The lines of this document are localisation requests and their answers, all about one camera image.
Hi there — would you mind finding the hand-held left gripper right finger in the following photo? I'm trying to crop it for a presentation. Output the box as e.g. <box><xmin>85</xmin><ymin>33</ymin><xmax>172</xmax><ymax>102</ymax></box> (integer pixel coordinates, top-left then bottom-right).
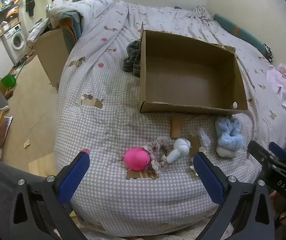
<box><xmin>193</xmin><ymin>152</ymin><xmax>276</xmax><ymax>240</ymax></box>

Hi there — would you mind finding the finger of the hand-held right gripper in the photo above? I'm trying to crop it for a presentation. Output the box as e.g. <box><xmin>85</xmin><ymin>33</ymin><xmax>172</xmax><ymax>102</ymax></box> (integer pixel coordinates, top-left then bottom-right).
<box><xmin>247</xmin><ymin>141</ymin><xmax>274</xmax><ymax>173</ymax></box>
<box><xmin>268</xmin><ymin>142</ymin><xmax>286</xmax><ymax>172</ymax></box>

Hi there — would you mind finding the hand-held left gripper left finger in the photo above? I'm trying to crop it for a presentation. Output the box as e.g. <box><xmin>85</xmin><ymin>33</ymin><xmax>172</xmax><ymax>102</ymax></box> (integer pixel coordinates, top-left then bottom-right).
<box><xmin>13</xmin><ymin>152</ymin><xmax>91</xmax><ymax>240</ymax></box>

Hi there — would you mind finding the blue fluffy scrunchie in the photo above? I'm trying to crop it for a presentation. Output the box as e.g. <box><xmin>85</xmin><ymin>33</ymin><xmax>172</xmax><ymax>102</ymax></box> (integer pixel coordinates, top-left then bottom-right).
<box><xmin>215</xmin><ymin>117</ymin><xmax>244</xmax><ymax>159</ymax></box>

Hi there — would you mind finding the clear plastic packet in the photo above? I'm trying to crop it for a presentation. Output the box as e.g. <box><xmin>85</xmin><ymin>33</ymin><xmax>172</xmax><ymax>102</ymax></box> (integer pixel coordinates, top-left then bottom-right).
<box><xmin>189</xmin><ymin>127</ymin><xmax>212</xmax><ymax>175</ymax></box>

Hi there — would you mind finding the white plush toy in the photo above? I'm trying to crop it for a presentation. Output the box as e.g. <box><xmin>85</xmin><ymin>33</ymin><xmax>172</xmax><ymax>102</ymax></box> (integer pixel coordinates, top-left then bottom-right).
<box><xmin>167</xmin><ymin>138</ymin><xmax>191</xmax><ymax>164</ymax></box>

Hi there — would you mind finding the pink ball toy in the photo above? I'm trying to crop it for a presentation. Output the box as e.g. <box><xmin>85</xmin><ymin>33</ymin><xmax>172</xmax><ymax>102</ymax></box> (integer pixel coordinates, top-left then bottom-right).
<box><xmin>124</xmin><ymin>147</ymin><xmax>151</xmax><ymax>172</ymax></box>

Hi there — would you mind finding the beige frilly scrunchie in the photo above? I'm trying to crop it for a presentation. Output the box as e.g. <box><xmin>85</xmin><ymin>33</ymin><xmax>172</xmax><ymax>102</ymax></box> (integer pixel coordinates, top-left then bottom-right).
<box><xmin>143</xmin><ymin>136</ymin><xmax>171</xmax><ymax>174</ymax></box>

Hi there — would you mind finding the brown cardboard strip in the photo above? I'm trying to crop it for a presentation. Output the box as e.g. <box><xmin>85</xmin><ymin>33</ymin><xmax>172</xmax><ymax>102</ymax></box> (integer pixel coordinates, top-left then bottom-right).
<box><xmin>189</xmin><ymin>136</ymin><xmax>201</xmax><ymax>168</ymax></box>
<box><xmin>172</xmin><ymin>116</ymin><xmax>183</xmax><ymax>138</ymax></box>

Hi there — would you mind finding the bed with patterned quilt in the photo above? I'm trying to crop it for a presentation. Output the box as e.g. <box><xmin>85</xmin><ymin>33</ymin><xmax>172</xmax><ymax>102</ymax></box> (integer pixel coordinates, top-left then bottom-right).
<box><xmin>54</xmin><ymin>0</ymin><xmax>286</xmax><ymax>238</ymax></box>

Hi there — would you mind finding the pink cloth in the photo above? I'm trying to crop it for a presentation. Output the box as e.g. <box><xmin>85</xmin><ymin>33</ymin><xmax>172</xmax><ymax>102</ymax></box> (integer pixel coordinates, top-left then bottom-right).
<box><xmin>266</xmin><ymin>64</ymin><xmax>286</xmax><ymax>130</ymax></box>

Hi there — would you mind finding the silver foil bag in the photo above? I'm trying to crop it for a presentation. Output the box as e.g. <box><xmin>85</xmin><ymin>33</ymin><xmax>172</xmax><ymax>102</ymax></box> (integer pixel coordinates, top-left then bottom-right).
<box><xmin>0</xmin><ymin>115</ymin><xmax>13</xmax><ymax>147</ymax></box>

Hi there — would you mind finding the black white patterned cloth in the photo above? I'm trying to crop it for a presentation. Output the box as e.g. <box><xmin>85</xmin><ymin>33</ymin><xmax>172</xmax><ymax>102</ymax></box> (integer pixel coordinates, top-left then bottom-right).
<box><xmin>263</xmin><ymin>43</ymin><xmax>273</xmax><ymax>64</ymax></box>

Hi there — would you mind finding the grey bucket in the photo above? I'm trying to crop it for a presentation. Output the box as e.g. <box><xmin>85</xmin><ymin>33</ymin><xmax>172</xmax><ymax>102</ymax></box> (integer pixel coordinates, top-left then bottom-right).
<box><xmin>0</xmin><ymin>90</ymin><xmax>9</xmax><ymax>108</ymax></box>

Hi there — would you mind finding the green bin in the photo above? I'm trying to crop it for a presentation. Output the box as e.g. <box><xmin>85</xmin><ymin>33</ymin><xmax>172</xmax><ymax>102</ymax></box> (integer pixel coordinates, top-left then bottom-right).
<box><xmin>0</xmin><ymin>74</ymin><xmax>17</xmax><ymax>89</ymax></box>

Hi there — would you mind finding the teal cushion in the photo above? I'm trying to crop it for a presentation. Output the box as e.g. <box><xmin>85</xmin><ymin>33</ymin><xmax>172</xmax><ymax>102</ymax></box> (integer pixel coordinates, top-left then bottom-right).
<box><xmin>213</xmin><ymin>13</ymin><xmax>271</xmax><ymax>55</ymax></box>

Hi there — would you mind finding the tall cardboard box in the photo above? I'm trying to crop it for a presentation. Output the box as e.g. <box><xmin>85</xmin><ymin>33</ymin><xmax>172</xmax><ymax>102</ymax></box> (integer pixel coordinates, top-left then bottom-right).
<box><xmin>33</xmin><ymin>26</ymin><xmax>70</xmax><ymax>88</ymax></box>

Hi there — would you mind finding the dark striped cloth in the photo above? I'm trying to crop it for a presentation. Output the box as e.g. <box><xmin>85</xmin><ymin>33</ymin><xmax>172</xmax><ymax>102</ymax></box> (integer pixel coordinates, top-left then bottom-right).
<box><xmin>123</xmin><ymin>40</ymin><xmax>142</xmax><ymax>78</ymax></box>

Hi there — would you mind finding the white washing machine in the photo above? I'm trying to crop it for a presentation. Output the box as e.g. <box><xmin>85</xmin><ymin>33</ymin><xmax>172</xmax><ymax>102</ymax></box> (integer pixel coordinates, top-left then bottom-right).
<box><xmin>2</xmin><ymin>25</ymin><xmax>26</xmax><ymax>55</ymax></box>

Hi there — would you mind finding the teal folded blanket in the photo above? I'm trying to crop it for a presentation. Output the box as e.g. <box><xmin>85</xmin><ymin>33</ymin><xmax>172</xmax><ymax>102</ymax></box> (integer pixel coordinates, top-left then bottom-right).
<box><xmin>61</xmin><ymin>11</ymin><xmax>83</xmax><ymax>43</ymax></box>

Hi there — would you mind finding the pile of clothes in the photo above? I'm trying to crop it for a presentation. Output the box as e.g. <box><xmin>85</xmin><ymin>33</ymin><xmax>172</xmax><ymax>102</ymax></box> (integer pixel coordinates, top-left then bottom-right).
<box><xmin>28</xmin><ymin>19</ymin><xmax>51</xmax><ymax>43</ymax></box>

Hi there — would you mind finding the white quilt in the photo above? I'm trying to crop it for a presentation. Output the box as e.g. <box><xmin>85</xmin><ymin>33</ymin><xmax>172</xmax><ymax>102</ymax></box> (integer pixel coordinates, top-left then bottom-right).
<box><xmin>46</xmin><ymin>0</ymin><xmax>116</xmax><ymax>30</ymax></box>

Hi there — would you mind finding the black hanging garment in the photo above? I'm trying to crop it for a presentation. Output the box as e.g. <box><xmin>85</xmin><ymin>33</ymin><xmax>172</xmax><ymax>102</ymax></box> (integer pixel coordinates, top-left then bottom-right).
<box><xmin>25</xmin><ymin>0</ymin><xmax>36</xmax><ymax>17</ymax></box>

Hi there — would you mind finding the cluttered wall shelf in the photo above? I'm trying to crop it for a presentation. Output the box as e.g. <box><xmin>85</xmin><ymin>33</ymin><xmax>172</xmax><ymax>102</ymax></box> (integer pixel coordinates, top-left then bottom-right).
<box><xmin>0</xmin><ymin>0</ymin><xmax>24</xmax><ymax>20</ymax></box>

